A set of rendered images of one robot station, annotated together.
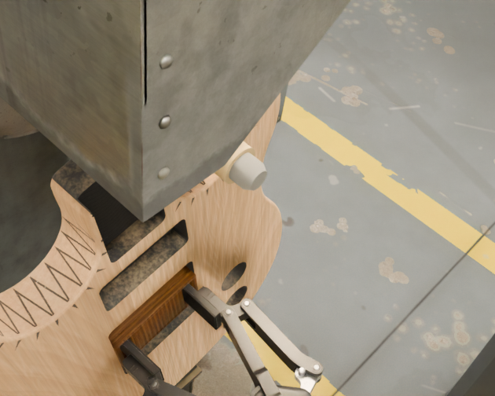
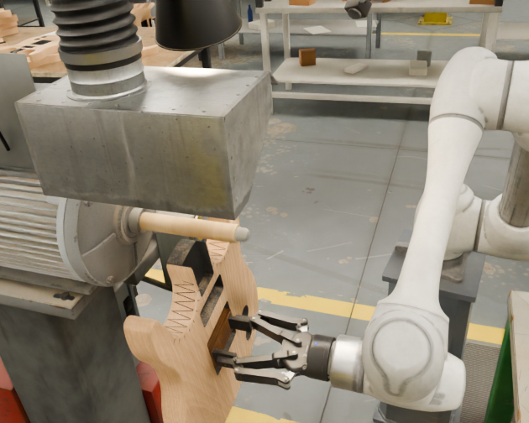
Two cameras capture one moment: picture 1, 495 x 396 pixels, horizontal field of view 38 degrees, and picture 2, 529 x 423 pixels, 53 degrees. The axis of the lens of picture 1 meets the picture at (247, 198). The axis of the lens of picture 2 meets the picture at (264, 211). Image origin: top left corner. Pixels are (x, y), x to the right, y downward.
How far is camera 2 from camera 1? 0.43 m
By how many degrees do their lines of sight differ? 21
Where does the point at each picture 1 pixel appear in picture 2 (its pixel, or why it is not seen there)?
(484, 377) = not seen: hidden behind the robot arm
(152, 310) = (219, 331)
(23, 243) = (111, 379)
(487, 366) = not seen: hidden behind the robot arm
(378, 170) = (277, 295)
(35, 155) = (107, 318)
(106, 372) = (210, 371)
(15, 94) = (170, 204)
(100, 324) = (203, 335)
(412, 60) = (266, 227)
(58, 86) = (193, 187)
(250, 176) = (244, 233)
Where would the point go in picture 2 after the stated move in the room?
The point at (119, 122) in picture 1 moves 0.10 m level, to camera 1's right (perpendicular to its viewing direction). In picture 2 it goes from (221, 184) to (296, 169)
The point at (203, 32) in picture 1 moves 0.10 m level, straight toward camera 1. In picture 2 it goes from (237, 148) to (270, 181)
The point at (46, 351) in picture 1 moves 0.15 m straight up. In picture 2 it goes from (188, 349) to (174, 274)
